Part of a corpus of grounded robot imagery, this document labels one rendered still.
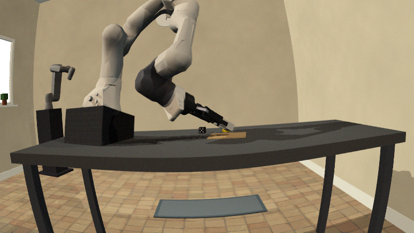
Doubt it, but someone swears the orange flat mat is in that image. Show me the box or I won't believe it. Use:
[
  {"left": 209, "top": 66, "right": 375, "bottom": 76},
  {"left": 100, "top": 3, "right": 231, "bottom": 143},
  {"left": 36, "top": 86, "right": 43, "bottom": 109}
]
[{"left": 207, "top": 132, "right": 246, "bottom": 139}]

